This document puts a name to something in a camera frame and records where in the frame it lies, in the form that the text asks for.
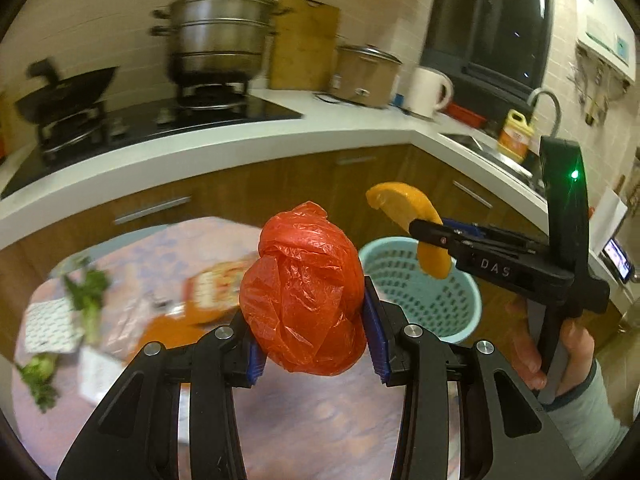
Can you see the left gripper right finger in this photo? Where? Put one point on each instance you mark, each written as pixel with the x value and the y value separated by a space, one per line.
pixel 504 431

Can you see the smartphone screen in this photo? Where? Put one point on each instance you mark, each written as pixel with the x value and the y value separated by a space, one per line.
pixel 617 261

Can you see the teal plastic trash basket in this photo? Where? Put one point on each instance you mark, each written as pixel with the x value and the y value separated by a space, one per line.
pixel 450 308

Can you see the dark window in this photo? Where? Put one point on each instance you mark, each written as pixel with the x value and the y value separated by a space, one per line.
pixel 498 45

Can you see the red plastic bag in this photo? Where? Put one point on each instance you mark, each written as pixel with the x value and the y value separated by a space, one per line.
pixel 302 297

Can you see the right hand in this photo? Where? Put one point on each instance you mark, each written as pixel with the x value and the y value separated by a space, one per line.
pixel 526 360

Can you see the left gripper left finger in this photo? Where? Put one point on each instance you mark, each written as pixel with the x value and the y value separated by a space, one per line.
pixel 133 432

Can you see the steel steamer pot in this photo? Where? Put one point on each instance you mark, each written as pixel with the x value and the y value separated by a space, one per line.
pixel 216 41

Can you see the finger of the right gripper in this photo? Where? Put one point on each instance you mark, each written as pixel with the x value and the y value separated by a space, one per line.
pixel 464 240

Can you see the orange peel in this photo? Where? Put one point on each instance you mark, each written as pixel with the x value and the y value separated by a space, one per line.
pixel 403 203

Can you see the white electric kettle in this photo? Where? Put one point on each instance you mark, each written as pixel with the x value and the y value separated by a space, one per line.
pixel 430 91

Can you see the orange snack bag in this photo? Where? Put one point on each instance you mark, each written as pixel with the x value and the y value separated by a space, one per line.
pixel 214 292

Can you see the yellow detergent bottle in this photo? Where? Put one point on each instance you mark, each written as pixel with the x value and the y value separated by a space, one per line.
pixel 515 136

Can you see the brown slow cooker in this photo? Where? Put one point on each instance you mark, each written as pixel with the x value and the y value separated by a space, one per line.
pixel 364 75

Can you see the black wok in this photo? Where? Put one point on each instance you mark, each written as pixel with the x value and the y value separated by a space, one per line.
pixel 61 97

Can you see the white water heater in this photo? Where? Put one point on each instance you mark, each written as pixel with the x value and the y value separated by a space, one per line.
pixel 603 31

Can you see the green vegetable stalk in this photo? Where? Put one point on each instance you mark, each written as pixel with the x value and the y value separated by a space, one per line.
pixel 87 298

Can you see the black gas stove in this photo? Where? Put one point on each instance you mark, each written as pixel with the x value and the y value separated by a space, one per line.
pixel 92 133

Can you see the red tray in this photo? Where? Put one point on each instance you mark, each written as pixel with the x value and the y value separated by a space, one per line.
pixel 467 117

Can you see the steel faucet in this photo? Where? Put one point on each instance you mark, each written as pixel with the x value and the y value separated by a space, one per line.
pixel 547 111

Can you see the wooden cutting board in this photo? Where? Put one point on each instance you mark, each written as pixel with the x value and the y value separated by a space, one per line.
pixel 303 45

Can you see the white patterned paper bag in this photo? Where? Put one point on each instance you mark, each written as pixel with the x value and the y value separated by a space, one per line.
pixel 52 327

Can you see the right forearm grey sleeve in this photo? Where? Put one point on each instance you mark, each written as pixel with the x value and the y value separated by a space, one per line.
pixel 587 422

